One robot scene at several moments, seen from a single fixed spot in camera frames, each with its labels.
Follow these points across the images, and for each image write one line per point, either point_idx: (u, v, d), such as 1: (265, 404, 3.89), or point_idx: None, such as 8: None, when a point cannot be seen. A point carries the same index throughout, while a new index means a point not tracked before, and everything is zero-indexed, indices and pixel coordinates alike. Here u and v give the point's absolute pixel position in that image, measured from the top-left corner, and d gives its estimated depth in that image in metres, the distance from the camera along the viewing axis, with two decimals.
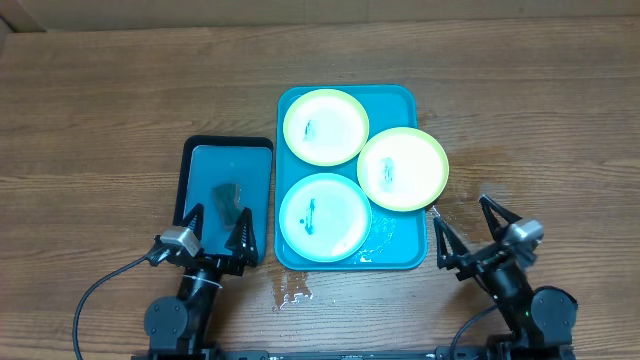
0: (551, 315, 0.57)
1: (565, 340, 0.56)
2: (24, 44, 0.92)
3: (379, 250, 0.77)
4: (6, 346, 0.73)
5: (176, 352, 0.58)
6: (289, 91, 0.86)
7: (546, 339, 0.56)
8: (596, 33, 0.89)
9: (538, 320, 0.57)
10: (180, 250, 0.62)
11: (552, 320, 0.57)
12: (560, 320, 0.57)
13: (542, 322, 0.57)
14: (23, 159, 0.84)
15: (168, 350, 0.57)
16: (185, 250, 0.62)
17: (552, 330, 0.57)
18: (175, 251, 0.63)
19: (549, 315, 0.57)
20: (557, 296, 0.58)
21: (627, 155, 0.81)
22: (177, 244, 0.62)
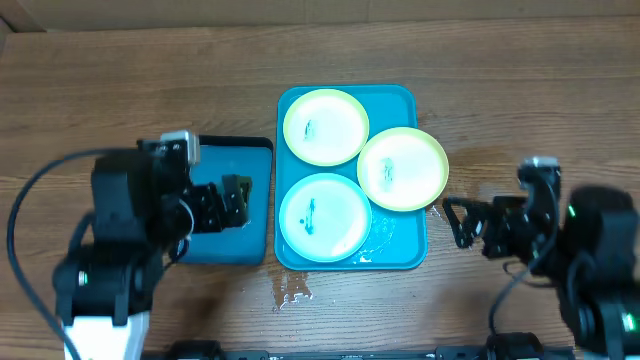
0: (620, 232, 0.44)
1: (632, 226, 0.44)
2: (24, 44, 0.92)
3: (379, 250, 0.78)
4: (6, 347, 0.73)
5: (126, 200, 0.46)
6: (289, 91, 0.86)
7: (606, 221, 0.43)
8: (596, 33, 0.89)
9: (586, 204, 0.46)
10: (178, 143, 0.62)
11: (620, 238, 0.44)
12: (629, 243, 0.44)
13: (591, 205, 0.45)
14: (24, 159, 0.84)
15: (116, 188, 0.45)
16: (183, 143, 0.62)
17: (611, 248, 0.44)
18: (172, 145, 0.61)
19: (598, 199, 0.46)
20: (620, 199, 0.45)
21: (627, 155, 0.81)
22: (179, 139, 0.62)
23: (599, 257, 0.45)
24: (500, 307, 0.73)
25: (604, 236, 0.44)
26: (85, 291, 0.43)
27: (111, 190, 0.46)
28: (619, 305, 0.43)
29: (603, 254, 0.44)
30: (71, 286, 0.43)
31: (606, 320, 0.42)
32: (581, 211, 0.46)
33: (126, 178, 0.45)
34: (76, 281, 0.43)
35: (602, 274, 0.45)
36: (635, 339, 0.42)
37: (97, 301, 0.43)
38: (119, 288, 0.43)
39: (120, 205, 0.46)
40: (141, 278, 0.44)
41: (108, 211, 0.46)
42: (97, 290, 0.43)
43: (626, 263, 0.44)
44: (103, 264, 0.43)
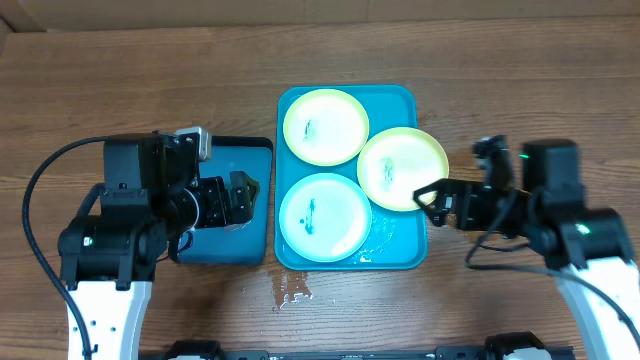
0: (565, 162, 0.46)
1: (572, 153, 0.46)
2: (24, 44, 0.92)
3: (379, 250, 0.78)
4: (6, 346, 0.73)
5: (137, 172, 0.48)
6: (289, 91, 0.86)
7: (550, 151, 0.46)
8: (596, 34, 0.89)
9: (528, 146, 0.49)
10: (191, 135, 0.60)
11: (564, 165, 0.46)
12: (574, 171, 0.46)
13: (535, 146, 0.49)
14: (24, 159, 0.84)
15: (129, 161, 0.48)
16: (196, 135, 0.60)
17: (557, 173, 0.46)
18: (185, 138, 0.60)
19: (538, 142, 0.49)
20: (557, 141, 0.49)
21: (627, 155, 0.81)
22: (192, 131, 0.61)
23: (550, 182, 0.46)
24: (500, 307, 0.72)
25: (549, 164, 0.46)
26: (90, 252, 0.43)
27: (123, 162, 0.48)
28: (573, 218, 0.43)
29: (554, 179, 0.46)
30: (76, 247, 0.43)
31: (565, 232, 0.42)
32: (530, 149, 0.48)
33: (136, 148, 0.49)
34: (82, 243, 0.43)
35: (557, 200, 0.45)
36: (594, 245, 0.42)
37: (101, 263, 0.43)
38: (122, 247, 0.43)
39: (129, 177, 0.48)
40: (144, 239, 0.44)
41: (117, 181, 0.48)
42: (102, 251, 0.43)
43: (575, 187, 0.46)
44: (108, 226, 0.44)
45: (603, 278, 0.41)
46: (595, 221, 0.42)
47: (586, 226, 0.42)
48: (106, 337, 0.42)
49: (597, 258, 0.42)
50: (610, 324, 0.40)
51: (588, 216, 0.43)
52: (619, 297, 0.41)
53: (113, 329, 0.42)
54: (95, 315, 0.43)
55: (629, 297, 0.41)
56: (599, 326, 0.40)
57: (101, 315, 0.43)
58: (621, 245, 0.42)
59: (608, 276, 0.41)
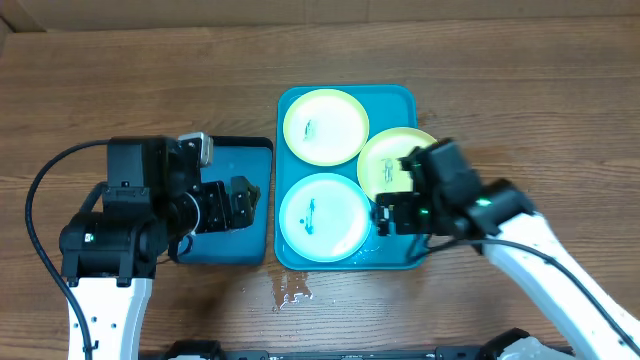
0: (448, 158, 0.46)
1: (453, 148, 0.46)
2: (24, 44, 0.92)
3: (379, 250, 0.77)
4: (6, 346, 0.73)
5: (140, 171, 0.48)
6: (289, 91, 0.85)
7: (433, 153, 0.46)
8: (596, 33, 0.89)
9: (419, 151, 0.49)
10: (193, 140, 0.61)
11: (449, 159, 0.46)
12: (461, 160, 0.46)
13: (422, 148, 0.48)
14: (24, 159, 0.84)
15: (131, 160, 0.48)
16: (198, 140, 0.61)
17: (448, 168, 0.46)
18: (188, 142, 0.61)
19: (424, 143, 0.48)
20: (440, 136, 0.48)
21: (627, 155, 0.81)
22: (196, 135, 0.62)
23: (445, 178, 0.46)
24: (500, 306, 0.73)
25: (437, 165, 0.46)
26: (91, 249, 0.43)
27: (127, 161, 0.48)
28: (473, 199, 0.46)
29: (447, 174, 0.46)
30: (78, 243, 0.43)
31: (477, 217, 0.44)
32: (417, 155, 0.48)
33: (139, 149, 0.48)
34: (84, 240, 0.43)
35: (456, 191, 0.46)
36: (499, 213, 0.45)
37: (102, 259, 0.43)
38: (124, 245, 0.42)
39: (132, 176, 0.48)
40: (144, 237, 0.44)
41: (120, 180, 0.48)
42: (103, 248, 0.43)
43: (468, 172, 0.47)
44: (110, 223, 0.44)
45: (520, 234, 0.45)
46: (496, 197, 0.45)
47: (487, 200, 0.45)
48: (107, 332, 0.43)
49: (507, 220, 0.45)
50: (543, 272, 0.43)
51: (486, 193, 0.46)
52: (539, 243, 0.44)
53: (113, 325, 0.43)
54: (96, 311, 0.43)
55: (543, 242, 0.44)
56: (536, 279, 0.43)
57: (103, 311, 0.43)
58: (519, 202, 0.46)
59: (523, 231, 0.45)
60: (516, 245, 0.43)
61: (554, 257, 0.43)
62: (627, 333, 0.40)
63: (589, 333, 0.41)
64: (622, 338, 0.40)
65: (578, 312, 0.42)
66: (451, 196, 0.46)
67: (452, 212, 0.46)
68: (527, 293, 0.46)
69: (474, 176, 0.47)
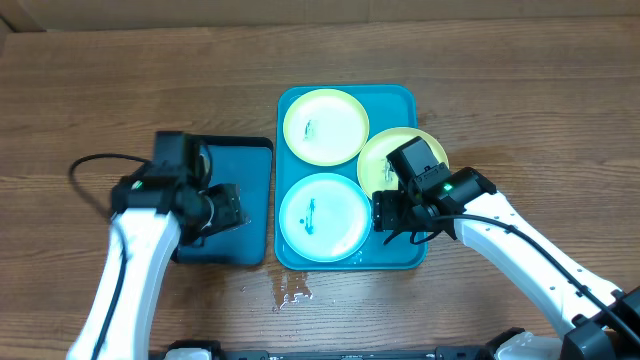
0: (414, 154, 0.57)
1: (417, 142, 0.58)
2: (24, 44, 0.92)
3: (379, 250, 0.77)
4: (6, 346, 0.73)
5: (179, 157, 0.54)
6: (289, 91, 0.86)
7: (401, 152, 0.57)
8: (596, 33, 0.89)
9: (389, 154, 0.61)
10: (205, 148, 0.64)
11: (417, 155, 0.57)
12: (426, 153, 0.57)
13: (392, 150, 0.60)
14: (23, 159, 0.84)
15: (172, 148, 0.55)
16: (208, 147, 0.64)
17: (417, 162, 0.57)
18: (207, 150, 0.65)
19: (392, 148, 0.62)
20: None
21: (626, 154, 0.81)
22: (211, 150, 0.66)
23: (414, 172, 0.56)
24: (500, 306, 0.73)
25: (406, 161, 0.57)
26: (135, 193, 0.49)
27: (168, 145, 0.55)
28: (441, 186, 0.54)
29: (416, 167, 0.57)
30: (125, 190, 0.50)
31: (443, 199, 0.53)
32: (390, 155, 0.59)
33: (183, 135, 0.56)
34: (130, 190, 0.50)
35: (428, 184, 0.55)
36: (463, 194, 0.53)
37: (142, 203, 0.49)
38: (164, 193, 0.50)
39: (172, 156, 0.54)
40: (181, 195, 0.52)
41: (161, 158, 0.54)
42: (146, 193, 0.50)
43: (435, 166, 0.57)
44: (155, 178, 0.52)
45: (484, 210, 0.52)
46: (461, 185, 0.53)
47: (451, 186, 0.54)
48: (141, 252, 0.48)
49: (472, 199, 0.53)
50: (504, 240, 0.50)
51: (451, 180, 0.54)
52: (500, 215, 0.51)
53: (147, 247, 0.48)
54: (135, 233, 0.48)
55: (503, 214, 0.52)
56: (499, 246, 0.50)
57: (141, 233, 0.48)
58: (480, 185, 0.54)
59: (488, 204, 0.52)
60: (476, 219, 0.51)
61: (513, 225, 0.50)
62: (582, 284, 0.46)
63: (548, 288, 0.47)
64: (578, 290, 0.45)
65: (536, 270, 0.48)
66: (422, 186, 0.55)
67: (426, 200, 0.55)
68: (496, 263, 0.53)
69: (442, 170, 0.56)
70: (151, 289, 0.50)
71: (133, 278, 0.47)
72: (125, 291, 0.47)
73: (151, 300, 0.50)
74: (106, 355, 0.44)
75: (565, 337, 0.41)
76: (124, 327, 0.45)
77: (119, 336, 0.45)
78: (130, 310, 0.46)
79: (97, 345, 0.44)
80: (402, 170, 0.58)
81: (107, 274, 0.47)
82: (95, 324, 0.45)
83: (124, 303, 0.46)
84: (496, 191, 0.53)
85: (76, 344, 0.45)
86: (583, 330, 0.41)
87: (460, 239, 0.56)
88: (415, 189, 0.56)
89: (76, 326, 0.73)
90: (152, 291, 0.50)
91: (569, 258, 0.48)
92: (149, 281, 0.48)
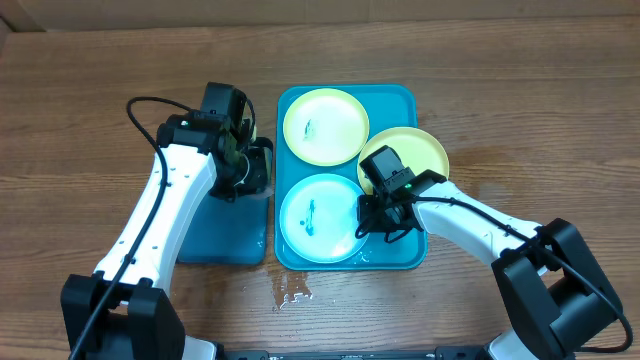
0: (385, 160, 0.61)
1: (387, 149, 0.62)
2: (24, 44, 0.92)
3: (377, 250, 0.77)
4: (6, 346, 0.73)
5: (226, 106, 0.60)
6: (289, 91, 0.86)
7: (372, 159, 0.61)
8: (596, 33, 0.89)
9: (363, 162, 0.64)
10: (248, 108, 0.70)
11: (387, 162, 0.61)
12: (397, 161, 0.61)
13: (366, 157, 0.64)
14: (23, 159, 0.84)
15: (221, 96, 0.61)
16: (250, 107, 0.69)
17: (387, 166, 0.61)
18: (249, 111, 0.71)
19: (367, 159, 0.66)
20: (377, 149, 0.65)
21: (626, 155, 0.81)
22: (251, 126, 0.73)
23: (384, 176, 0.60)
24: (499, 307, 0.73)
25: (376, 167, 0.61)
26: (182, 130, 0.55)
27: (217, 95, 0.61)
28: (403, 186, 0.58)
29: (384, 171, 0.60)
30: (173, 126, 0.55)
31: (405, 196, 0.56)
32: (363, 162, 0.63)
33: (232, 90, 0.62)
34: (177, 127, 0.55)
35: (395, 184, 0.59)
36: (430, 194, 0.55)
37: (186, 144, 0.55)
38: (208, 134, 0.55)
39: (220, 107, 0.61)
40: (223, 139, 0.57)
41: (210, 107, 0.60)
42: (192, 131, 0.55)
43: (401, 170, 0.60)
44: (201, 120, 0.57)
45: (436, 191, 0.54)
46: (421, 184, 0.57)
47: (411, 184, 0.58)
48: (179, 183, 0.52)
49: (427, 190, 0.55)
50: (449, 211, 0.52)
51: (413, 180, 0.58)
52: (450, 194, 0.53)
53: (186, 175, 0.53)
54: (176, 164, 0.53)
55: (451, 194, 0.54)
56: (442, 214, 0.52)
57: (181, 165, 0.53)
58: (433, 178, 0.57)
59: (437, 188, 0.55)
60: (427, 199, 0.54)
61: (456, 199, 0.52)
62: (509, 225, 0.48)
63: (483, 235, 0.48)
64: (504, 230, 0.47)
65: (470, 222, 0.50)
66: (391, 189, 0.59)
67: (392, 200, 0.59)
68: (451, 237, 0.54)
69: (408, 173, 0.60)
70: (183, 223, 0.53)
71: (168, 204, 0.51)
72: (162, 209, 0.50)
73: (181, 234, 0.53)
74: (134, 269, 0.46)
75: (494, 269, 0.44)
76: (154, 247, 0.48)
77: (146, 256, 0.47)
78: (162, 234, 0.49)
79: (124, 258, 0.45)
80: (374, 175, 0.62)
81: (147, 197, 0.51)
82: (129, 239, 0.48)
83: (157, 225, 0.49)
84: (448, 181, 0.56)
85: (104, 260, 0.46)
86: (511, 260, 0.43)
87: (426, 229, 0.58)
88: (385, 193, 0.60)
89: None
90: (183, 224, 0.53)
91: (499, 211, 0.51)
92: (182, 211, 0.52)
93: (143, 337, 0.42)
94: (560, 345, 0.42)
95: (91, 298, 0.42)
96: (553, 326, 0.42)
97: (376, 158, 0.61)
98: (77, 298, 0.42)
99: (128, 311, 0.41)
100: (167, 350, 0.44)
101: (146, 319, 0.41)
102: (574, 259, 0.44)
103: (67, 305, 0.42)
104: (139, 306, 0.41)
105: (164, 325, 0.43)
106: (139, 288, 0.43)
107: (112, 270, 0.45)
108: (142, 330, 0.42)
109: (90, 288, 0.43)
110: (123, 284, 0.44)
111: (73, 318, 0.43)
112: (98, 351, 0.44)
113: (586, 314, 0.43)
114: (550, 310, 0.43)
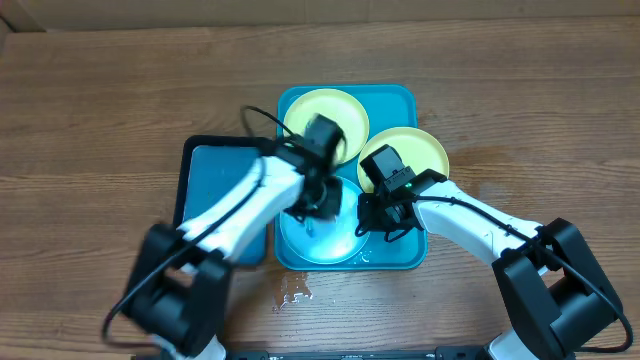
0: (385, 159, 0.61)
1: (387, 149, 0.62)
2: (24, 43, 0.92)
3: (378, 250, 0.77)
4: (6, 346, 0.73)
5: (324, 140, 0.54)
6: (288, 91, 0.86)
7: (372, 158, 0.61)
8: (596, 33, 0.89)
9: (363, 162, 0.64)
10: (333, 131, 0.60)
11: (387, 161, 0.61)
12: (396, 160, 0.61)
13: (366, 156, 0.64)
14: (23, 159, 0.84)
15: (325, 127, 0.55)
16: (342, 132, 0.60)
17: (387, 165, 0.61)
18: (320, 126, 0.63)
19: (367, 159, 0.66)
20: None
21: (626, 155, 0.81)
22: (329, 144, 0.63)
23: (384, 175, 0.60)
24: (499, 307, 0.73)
25: (377, 166, 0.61)
26: (283, 150, 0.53)
27: (319, 125, 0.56)
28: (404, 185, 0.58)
29: (385, 170, 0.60)
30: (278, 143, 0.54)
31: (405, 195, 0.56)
32: (363, 162, 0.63)
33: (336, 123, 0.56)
34: (281, 144, 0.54)
35: (396, 183, 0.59)
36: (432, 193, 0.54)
37: (286, 161, 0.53)
38: (304, 162, 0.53)
39: (319, 137, 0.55)
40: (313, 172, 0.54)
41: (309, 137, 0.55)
42: (293, 152, 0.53)
43: (401, 170, 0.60)
44: (302, 149, 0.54)
45: (435, 191, 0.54)
46: (422, 183, 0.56)
47: (411, 183, 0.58)
48: (273, 186, 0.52)
49: (427, 188, 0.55)
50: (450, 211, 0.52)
51: (413, 179, 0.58)
52: (450, 194, 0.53)
53: (280, 181, 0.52)
54: (275, 171, 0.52)
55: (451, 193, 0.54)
56: (444, 214, 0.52)
57: (280, 173, 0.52)
58: (434, 177, 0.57)
59: (437, 187, 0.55)
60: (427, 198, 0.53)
61: (457, 198, 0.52)
62: (509, 224, 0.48)
63: (483, 235, 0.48)
64: (506, 230, 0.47)
65: (471, 222, 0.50)
66: (391, 188, 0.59)
67: (392, 199, 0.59)
68: (453, 237, 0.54)
69: (408, 173, 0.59)
70: (260, 223, 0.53)
71: (256, 199, 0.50)
72: (252, 200, 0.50)
73: (254, 232, 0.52)
74: (213, 237, 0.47)
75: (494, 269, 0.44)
76: (236, 227, 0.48)
77: (229, 231, 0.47)
78: (247, 216, 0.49)
79: (209, 224, 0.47)
80: (375, 174, 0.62)
81: (241, 186, 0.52)
82: (218, 211, 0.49)
83: (242, 214, 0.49)
84: (448, 180, 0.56)
85: (193, 219, 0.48)
86: (512, 260, 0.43)
87: (426, 228, 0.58)
88: (385, 192, 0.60)
89: (76, 326, 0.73)
90: (260, 222, 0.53)
91: (500, 211, 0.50)
92: (265, 211, 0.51)
93: (199, 299, 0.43)
94: (560, 345, 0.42)
95: (172, 246, 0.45)
96: (554, 325, 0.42)
97: (376, 157, 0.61)
98: (160, 241, 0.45)
99: (199, 267, 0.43)
100: (208, 323, 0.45)
101: (214, 283, 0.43)
102: (575, 259, 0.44)
103: (151, 242, 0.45)
104: (211, 267, 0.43)
105: (218, 298, 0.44)
106: (213, 253, 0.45)
107: (196, 228, 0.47)
108: (202, 294, 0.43)
109: (174, 236, 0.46)
110: (202, 246, 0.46)
111: (148, 258, 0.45)
112: (149, 301, 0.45)
113: (586, 314, 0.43)
114: (550, 310, 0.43)
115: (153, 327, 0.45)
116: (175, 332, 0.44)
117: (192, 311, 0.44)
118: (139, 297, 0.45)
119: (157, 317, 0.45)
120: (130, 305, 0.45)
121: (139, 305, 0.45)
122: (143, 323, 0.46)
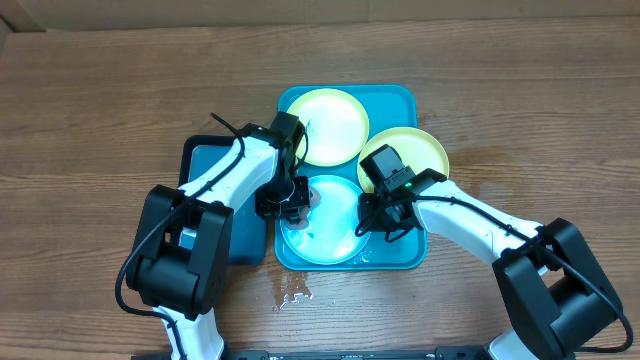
0: (385, 158, 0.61)
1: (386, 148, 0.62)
2: (24, 44, 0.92)
3: (378, 250, 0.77)
4: (6, 346, 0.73)
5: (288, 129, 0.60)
6: (288, 91, 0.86)
7: (372, 158, 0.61)
8: (596, 33, 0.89)
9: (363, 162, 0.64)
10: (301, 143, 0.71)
11: (387, 160, 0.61)
12: (396, 159, 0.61)
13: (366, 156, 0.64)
14: (23, 159, 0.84)
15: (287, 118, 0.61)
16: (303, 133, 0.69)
17: (387, 165, 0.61)
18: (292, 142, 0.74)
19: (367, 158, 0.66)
20: None
21: (626, 155, 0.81)
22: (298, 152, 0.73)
23: (384, 175, 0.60)
24: (499, 307, 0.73)
25: (377, 166, 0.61)
26: (256, 134, 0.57)
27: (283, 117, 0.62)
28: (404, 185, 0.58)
29: (385, 170, 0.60)
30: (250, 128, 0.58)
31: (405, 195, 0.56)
32: (363, 161, 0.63)
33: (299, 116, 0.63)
34: (254, 129, 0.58)
35: (395, 183, 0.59)
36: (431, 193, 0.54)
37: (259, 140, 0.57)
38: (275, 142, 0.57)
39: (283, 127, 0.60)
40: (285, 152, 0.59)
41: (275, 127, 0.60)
42: (265, 134, 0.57)
43: (401, 169, 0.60)
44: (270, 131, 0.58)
45: (435, 191, 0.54)
46: (422, 183, 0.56)
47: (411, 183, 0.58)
48: (255, 156, 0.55)
49: (426, 188, 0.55)
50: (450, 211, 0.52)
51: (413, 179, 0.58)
52: (450, 194, 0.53)
53: (259, 153, 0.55)
54: (252, 145, 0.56)
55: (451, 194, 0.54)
56: (443, 214, 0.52)
57: (258, 147, 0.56)
58: (433, 176, 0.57)
59: (437, 187, 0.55)
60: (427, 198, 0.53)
61: (457, 198, 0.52)
62: (509, 224, 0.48)
63: (483, 235, 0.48)
64: (505, 229, 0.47)
65: (471, 222, 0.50)
66: (391, 188, 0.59)
67: (392, 199, 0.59)
68: (452, 237, 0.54)
69: (408, 172, 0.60)
70: (246, 190, 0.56)
71: (242, 167, 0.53)
72: (237, 167, 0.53)
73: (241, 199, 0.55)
74: (208, 195, 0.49)
75: (495, 265, 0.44)
76: (227, 187, 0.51)
77: (221, 190, 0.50)
78: (236, 179, 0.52)
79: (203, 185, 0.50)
80: (374, 173, 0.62)
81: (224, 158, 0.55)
82: (207, 177, 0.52)
83: (229, 178, 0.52)
84: (447, 180, 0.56)
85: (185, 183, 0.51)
86: (511, 261, 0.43)
87: (426, 228, 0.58)
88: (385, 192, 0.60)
89: (76, 326, 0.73)
90: (244, 193, 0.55)
91: (500, 211, 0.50)
92: (251, 178, 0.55)
93: (205, 248, 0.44)
94: (560, 344, 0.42)
95: (173, 202, 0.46)
96: (554, 325, 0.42)
97: (376, 157, 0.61)
98: (161, 200, 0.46)
99: (203, 217, 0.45)
100: (215, 273, 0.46)
101: (215, 232, 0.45)
102: (576, 259, 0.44)
103: (151, 204, 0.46)
104: (210, 218, 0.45)
105: (222, 248, 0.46)
106: (212, 205, 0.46)
107: (192, 189, 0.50)
108: (205, 246, 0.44)
109: (174, 195, 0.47)
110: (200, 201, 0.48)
111: (148, 219, 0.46)
112: (155, 259, 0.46)
113: (586, 313, 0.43)
114: (549, 309, 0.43)
115: (158, 287, 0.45)
116: (181, 290, 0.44)
117: (200, 262, 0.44)
118: (142, 259, 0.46)
119: (164, 275, 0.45)
120: (135, 268, 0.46)
121: (143, 267, 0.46)
122: (149, 285, 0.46)
